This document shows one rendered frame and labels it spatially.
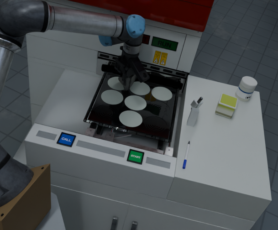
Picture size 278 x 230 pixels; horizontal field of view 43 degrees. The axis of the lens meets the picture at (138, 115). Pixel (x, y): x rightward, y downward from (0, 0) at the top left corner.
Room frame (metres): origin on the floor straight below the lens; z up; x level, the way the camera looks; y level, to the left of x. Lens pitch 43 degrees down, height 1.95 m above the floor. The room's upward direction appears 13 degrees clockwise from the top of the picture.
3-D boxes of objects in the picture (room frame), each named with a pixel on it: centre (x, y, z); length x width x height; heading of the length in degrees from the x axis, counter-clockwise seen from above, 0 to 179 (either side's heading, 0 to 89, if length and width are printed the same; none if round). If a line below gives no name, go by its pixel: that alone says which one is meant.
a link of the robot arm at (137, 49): (1.29, 0.09, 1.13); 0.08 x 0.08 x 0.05
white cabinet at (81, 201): (1.10, -0.05, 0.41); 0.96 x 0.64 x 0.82; 88
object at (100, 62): (1.42, 0.04, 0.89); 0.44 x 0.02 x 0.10; 88
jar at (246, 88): (1.34, -0.45, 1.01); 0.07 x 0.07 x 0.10
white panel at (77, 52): (1.44, 0.21, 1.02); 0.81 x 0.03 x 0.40; 88
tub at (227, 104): (1.20, -0.36, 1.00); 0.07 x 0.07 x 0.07; 79
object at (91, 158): (0.85, 0.10, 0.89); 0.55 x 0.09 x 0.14; 88
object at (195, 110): (1.09, -0.21, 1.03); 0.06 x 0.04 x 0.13; 178
